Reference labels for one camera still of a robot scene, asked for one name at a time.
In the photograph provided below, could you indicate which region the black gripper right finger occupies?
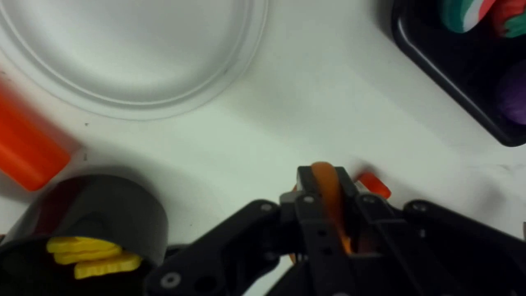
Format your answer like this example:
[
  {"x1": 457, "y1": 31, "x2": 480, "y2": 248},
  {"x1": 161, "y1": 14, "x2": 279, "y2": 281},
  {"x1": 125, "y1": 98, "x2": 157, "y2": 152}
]
[{"x1": 333, "y1": 166, "x2": 526, "y2": 296}]

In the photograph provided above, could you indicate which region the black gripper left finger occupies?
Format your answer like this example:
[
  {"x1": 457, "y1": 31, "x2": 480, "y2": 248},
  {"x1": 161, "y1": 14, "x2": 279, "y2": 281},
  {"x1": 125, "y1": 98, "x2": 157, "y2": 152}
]
[{"x1": 144, "y1": 166, "x2": 342, "y2": 296}]

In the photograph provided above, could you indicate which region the orange slice plush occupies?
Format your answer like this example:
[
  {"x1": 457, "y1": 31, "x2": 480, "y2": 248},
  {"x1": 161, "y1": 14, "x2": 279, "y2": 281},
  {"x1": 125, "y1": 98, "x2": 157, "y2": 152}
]
[{"x1": 309, "y1": 159, "x2": 351, "y2": 256}]

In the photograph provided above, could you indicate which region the watermelon slice plush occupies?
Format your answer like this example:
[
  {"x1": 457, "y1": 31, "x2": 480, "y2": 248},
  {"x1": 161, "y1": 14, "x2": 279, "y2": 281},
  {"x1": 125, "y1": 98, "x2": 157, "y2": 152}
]
[{"x1": 440, "y1": 0, "x2": 498, "y2": 34}]

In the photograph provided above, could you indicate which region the black rectangular plate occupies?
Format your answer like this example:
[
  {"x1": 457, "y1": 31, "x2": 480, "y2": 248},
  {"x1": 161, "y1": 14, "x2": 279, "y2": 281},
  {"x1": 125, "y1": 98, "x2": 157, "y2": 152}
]
[{"x1": 383, "y1": 0, "x2": 526, "y2": 148}]

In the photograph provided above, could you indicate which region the red marker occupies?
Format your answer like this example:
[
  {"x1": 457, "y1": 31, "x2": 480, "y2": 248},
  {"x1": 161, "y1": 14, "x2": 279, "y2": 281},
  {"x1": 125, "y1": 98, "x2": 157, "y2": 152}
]
[{"x1": 353, "y1": 169, "x2": 394, "y2": 202}]

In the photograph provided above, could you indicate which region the black pot with yellow print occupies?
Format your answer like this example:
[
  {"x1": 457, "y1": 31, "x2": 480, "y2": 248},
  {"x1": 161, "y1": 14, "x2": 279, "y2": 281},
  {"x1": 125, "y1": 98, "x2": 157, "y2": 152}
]
[{"x1": 0, "y1": 171, "x2": 171, "y2": 296}]

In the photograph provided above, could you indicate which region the orange squeeze bottle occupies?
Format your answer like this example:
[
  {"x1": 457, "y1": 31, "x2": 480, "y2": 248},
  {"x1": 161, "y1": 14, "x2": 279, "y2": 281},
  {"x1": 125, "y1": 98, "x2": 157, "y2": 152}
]
[{"x1": 0, "y1": 75, "x2": 80, "y2": 194}]

